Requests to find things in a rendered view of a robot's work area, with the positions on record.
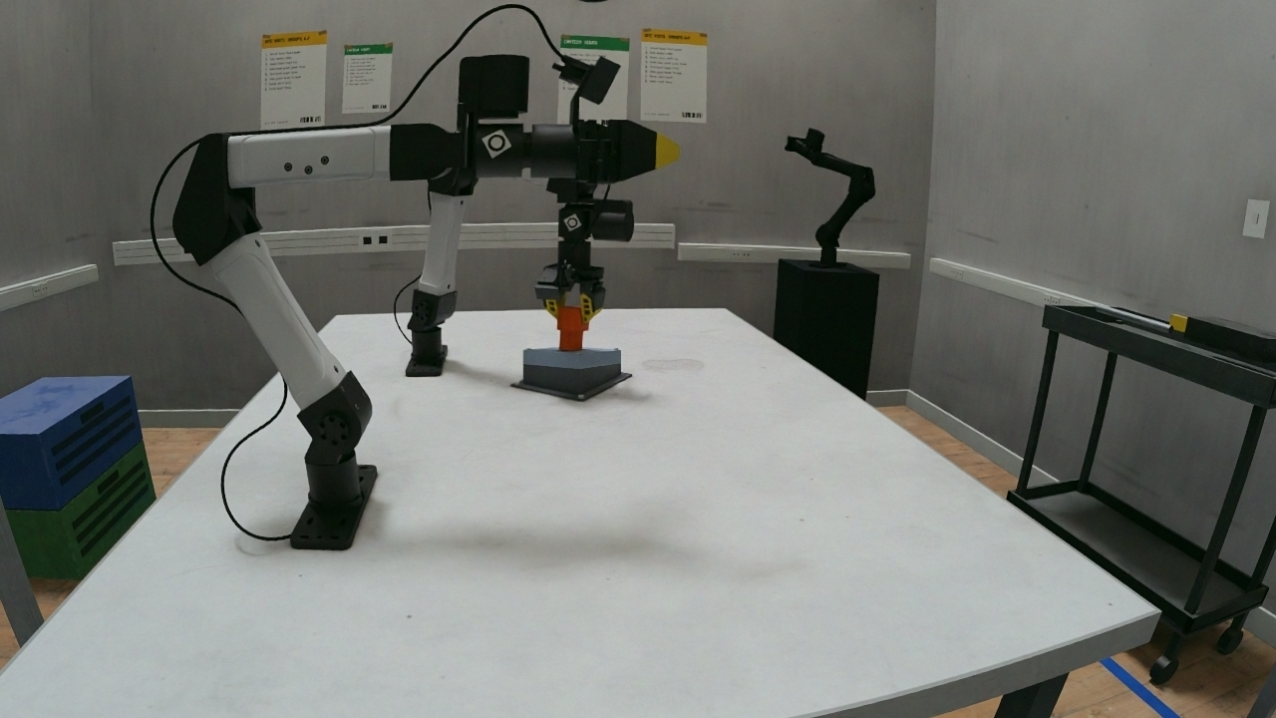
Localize orange-red peg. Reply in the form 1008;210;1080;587
556;307;590;349

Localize light blue flat plate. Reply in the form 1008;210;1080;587
523;347;621;369

